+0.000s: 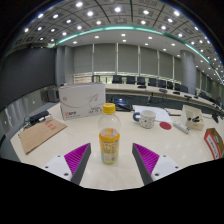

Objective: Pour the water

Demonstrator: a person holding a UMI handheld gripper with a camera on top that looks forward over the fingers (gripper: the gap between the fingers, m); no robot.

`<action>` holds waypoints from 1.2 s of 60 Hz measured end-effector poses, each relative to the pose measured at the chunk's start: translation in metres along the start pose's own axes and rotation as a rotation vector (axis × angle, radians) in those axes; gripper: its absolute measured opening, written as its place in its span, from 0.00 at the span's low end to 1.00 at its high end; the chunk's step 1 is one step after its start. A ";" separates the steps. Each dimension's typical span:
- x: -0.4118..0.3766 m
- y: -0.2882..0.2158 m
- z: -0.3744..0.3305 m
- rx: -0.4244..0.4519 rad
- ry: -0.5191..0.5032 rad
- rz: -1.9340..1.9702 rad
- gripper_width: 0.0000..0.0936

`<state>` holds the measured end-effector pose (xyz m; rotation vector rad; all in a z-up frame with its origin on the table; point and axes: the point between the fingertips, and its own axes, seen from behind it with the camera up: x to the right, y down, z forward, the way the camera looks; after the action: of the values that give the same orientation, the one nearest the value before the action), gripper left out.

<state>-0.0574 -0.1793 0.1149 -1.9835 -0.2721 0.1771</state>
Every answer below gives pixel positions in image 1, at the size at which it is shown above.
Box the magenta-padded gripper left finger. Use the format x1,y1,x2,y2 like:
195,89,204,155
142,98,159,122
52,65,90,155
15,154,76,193
43,142,92,186

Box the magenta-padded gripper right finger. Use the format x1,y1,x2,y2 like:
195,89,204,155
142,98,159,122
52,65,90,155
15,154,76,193
131,142,183,186

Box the yellow-capped orange drink bottle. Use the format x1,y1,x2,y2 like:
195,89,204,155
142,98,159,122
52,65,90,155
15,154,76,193
97,102,122,166

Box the flat round red coaster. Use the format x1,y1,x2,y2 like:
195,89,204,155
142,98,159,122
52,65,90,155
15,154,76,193
159,121,173,131

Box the brown paper envelope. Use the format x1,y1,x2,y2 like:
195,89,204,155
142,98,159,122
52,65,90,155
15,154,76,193
18,117,68,155

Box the white printed paper sheet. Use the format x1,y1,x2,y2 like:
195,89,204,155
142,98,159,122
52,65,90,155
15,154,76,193
132,104,173,124

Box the white remote control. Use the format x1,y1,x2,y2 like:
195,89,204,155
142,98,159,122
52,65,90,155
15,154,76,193
173,120,192,135

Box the large white cardboard box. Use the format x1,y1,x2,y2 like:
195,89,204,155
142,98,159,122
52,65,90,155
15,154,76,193
58,83,107,121

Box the black pouch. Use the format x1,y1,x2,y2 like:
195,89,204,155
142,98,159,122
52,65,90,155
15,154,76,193
28,110,51,125

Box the black bag with blue panel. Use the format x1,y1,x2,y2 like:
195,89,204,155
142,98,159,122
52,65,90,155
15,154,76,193
111,97,134,113

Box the long curved conference desk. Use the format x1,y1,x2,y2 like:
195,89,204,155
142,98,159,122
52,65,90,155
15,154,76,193
105,83,224,112

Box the small white open box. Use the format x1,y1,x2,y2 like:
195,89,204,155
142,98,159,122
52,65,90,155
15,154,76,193
181,104,205,132

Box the brown cardboard box red edge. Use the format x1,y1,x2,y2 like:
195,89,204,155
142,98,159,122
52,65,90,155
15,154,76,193
203,127,224,160

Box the row of dark office chairs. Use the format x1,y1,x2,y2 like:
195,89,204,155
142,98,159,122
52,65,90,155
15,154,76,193
111,74,191,93

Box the group of ceiling lights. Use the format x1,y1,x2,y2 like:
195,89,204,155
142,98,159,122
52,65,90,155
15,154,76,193
19,1,222,73

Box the white mug with blue handle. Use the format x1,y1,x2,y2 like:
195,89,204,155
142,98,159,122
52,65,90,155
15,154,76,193
132,109,157,130

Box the black-handled pliers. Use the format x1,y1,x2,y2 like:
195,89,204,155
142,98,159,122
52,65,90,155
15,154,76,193
187,115,201,123

